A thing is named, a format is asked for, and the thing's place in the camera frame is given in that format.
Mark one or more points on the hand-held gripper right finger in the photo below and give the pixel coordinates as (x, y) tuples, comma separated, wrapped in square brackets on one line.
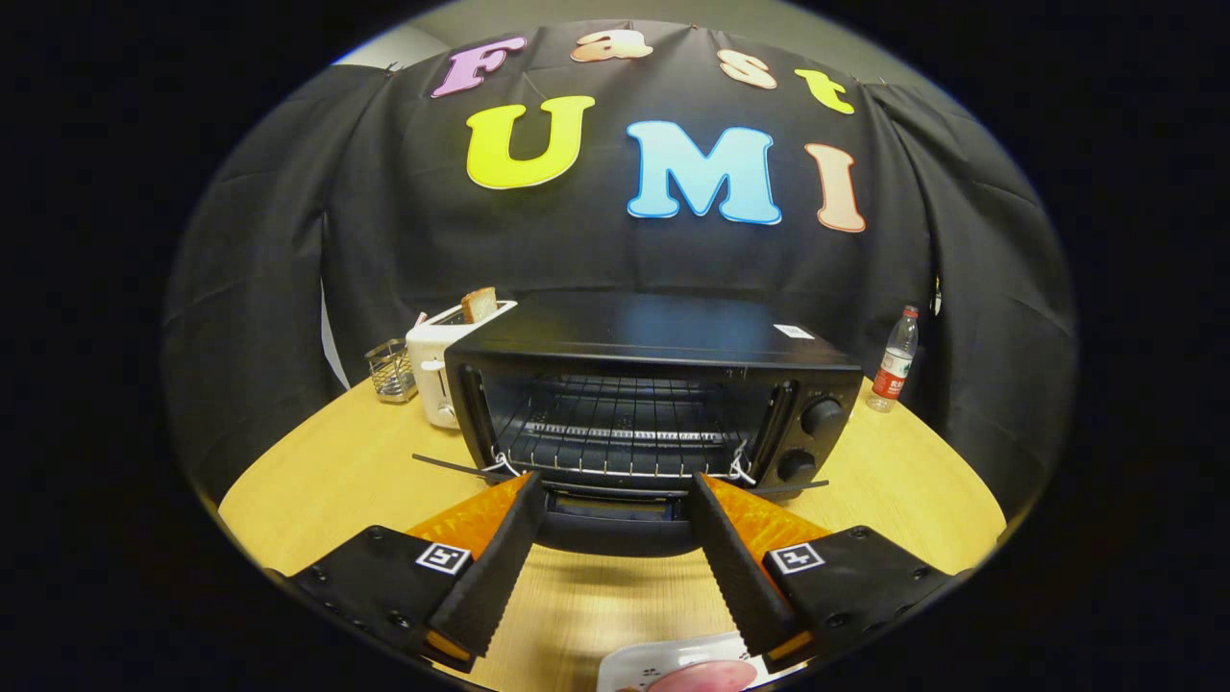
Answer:
[(735, 567)]

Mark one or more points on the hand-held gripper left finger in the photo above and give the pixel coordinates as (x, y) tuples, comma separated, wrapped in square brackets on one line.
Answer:
[(500, 567)]

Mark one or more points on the pink ham slice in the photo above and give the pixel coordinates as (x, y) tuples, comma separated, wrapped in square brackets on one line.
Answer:
[(701, 679)]

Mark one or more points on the white square dish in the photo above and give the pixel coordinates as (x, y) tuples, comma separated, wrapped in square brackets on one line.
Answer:
[(634, 663)]

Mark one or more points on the black toaster oven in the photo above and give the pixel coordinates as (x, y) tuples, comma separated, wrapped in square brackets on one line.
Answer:
[(653, 327)]

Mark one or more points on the metal oven rack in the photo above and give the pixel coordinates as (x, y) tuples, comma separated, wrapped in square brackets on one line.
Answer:
[(625, 434)]

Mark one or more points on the white pop-up toaster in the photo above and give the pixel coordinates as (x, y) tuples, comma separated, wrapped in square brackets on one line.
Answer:
[(428, 370)]

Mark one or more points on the clear plastic water bottle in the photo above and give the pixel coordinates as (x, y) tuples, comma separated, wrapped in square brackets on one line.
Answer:
[(895, 370)]

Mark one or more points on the toast bread slice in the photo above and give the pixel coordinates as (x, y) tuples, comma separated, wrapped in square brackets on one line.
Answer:
[(479, 306)]

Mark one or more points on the black backdrop cloth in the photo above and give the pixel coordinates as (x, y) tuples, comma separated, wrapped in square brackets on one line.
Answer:
[(288, 240)]

